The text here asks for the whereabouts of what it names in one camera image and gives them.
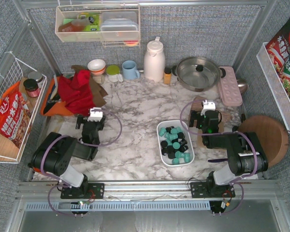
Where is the teal coffee capsule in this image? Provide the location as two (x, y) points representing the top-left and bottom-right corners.
(166, 133), (178, 141)
(176, 127), (183, 133)
(165, 139), (173, 145)
(172, 158), (180, 165)
(183, 153), (190, 163)
(159, 127), (167, 137)
(177, 151), (185, 159)
(172, 142), (181, 150)
(170, 128), (178, 134)

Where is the red cloth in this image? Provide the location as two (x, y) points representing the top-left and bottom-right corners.
(58, 70), (95, 116)

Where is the pink egg tray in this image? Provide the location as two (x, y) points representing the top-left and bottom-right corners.
(217, 66), (243, 107)

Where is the striped brown mat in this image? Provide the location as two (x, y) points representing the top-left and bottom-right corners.
(188, 96), (232, 123)

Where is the white storage basket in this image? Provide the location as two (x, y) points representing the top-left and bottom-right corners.
(157, 120), (195, 167)

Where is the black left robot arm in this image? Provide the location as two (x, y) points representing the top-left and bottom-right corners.
(28, 107), (106, 200)

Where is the light blue mug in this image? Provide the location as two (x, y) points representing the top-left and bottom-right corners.
(122, 60), (140, 80)

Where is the glass jar green lid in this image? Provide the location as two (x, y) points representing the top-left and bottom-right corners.
(106, 65), (123, 83)

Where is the metal ladle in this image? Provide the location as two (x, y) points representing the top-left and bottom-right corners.
(237, 78), (248, 94)

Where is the orange tray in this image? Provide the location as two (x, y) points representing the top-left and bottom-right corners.
(40, 79), (73, 116)

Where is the round wooden cutting board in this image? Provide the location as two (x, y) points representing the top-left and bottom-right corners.
(238, 115), (289, 167)

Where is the brown felt mat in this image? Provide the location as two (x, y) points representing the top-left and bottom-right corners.
(71, 65), (108, 107)

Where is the small dark jar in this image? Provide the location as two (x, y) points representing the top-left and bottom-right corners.
(28, 71), (44, 88)

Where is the yellow spice bottle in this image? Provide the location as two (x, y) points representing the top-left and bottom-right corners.
(163, 67), (172, 85)

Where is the steel pot with lid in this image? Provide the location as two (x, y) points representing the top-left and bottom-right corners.
(172, 57), (226, 92)

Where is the white orange striped bowl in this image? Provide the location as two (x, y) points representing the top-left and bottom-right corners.
(87, 59), (106, 75)

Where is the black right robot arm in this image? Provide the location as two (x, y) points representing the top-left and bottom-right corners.
(189, 100), (269, 197)

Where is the red jam jar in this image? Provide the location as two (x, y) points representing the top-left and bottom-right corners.
(23, 79), (40, 98)

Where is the clear wine glass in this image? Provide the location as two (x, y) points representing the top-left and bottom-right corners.
(141, 78), (156, 88)

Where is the white thermos jug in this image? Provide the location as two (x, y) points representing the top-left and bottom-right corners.
(144, 37), (165, 83)

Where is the white mesh side basket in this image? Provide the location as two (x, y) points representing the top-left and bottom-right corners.
(256, 42), (290, 131)

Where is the small glass jar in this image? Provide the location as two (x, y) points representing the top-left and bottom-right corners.
(93, 74), (105, 85)

